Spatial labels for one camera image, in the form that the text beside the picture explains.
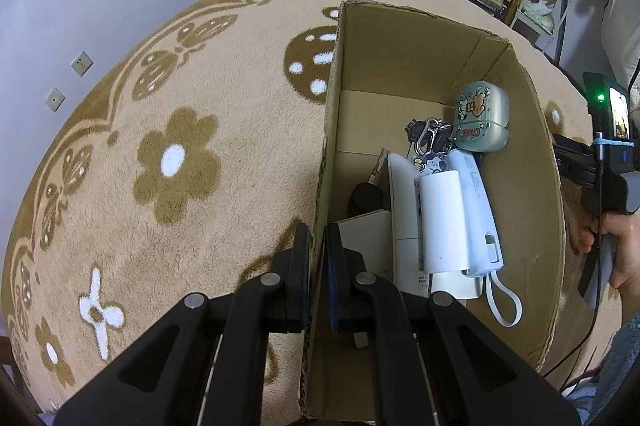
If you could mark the white rectangular box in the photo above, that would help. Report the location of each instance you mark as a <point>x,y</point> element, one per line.
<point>360,246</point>

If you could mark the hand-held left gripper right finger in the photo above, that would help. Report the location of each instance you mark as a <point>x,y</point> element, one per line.
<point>331,286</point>

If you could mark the white wall socket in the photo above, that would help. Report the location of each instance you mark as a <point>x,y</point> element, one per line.
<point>81,63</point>
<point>54,98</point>

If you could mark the key bunch with carabiner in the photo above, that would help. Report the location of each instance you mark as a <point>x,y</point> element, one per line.
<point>432,133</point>

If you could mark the green cartoon case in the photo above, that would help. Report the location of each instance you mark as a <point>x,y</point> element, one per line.
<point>482,115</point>

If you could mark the light blue power bank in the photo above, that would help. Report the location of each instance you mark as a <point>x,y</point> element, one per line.
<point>475,206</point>

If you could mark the person's right hand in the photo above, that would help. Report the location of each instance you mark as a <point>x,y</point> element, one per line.
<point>627,246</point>

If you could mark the white power strip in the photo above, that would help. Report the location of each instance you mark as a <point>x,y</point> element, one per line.
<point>402,206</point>

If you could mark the white charger adapter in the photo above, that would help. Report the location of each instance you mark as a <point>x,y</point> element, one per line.
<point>460,286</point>

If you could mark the black key fob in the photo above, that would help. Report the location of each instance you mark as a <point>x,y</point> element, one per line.
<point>364,200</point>

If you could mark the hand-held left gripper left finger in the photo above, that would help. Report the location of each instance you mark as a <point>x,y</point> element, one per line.
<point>301,276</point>

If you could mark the pale green tissue pack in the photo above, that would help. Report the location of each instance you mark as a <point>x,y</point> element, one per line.
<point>537,13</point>

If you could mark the cardboard box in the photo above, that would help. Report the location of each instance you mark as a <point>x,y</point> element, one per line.
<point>400,55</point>

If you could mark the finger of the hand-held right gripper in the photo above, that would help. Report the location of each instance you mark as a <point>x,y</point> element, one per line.
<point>575,172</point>
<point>570,142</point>

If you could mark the person's blue clothing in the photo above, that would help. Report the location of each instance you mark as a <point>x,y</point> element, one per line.
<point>615,376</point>

